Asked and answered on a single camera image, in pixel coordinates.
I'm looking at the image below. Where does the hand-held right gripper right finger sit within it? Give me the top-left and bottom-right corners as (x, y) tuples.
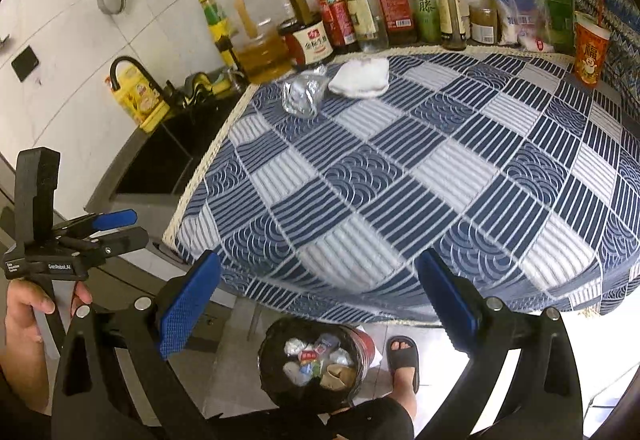
(415, 248), (586, 440)

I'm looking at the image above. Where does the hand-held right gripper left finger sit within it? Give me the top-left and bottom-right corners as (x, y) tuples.
(52, 250), (222, 440)

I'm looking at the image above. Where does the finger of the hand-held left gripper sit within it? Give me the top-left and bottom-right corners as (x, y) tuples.
(67, 226), (150, 265)
(51, 211), (139, 241)

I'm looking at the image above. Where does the trash bin with black bag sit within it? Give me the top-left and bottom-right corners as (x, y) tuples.
(257, 317), (377, 413)

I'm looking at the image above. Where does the brown paper cup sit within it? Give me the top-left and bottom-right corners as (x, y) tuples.
(320, 364), (357, 391)

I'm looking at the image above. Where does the person's left forearm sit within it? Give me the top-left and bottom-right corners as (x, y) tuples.
(0, 355), (51, 416)

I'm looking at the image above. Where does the person's left hand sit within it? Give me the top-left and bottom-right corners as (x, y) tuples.
(5, 277), (94, 361)

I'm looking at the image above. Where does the person's foot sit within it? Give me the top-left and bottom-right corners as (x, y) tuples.
(391, 339), (420, 401)

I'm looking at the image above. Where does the black kitchen sink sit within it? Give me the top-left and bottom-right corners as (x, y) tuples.
(85, 84), (251, 215)

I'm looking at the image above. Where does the black slipper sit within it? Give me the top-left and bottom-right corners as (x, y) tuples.
(384, 335), (421, 395)

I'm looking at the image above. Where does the yellow dish soap bottle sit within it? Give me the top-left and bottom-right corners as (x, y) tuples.
(104, 67), (168, 133)

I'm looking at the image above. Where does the blue white patterned tablecloth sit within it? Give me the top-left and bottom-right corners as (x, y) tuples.
(162, 44), (640, 325)

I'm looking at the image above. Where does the black faucet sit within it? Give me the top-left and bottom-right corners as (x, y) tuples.
(109, 56), (173, 108)

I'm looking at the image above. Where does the sink rack with sponge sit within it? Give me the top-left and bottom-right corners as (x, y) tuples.
(182, 70), (246, 100)

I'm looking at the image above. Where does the large cooking oil jug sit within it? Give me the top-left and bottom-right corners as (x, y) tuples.
(231, 0), (296, 85)

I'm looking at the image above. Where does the green yellow bottle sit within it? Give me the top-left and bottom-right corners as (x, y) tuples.
(198, 0), (241, 70)

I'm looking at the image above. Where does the white folded napkin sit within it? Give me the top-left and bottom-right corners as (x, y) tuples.
(327, 57), (391, 99)

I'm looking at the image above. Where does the dark soy sauce jug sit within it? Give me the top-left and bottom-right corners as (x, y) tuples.
(276, 0), (335, 66)

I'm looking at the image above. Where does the jar of brown paste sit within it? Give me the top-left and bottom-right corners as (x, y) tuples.
(469, 7), (500, 45)

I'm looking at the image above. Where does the red orange paper canister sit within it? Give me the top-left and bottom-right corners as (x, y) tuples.
(572, 10), (612, 86)

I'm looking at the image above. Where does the white blue salt bag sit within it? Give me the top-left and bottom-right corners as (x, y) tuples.
(489, 0), (556, 53)

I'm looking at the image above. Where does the clear bottle with yellow label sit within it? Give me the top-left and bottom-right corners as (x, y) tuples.
(431, 0), (468, 51)

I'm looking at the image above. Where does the dark bottle with red label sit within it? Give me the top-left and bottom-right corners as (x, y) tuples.
(305, 0), (362, 54)

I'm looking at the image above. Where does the black wall socket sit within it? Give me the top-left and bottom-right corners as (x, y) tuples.
(11, 46), (41, 81)

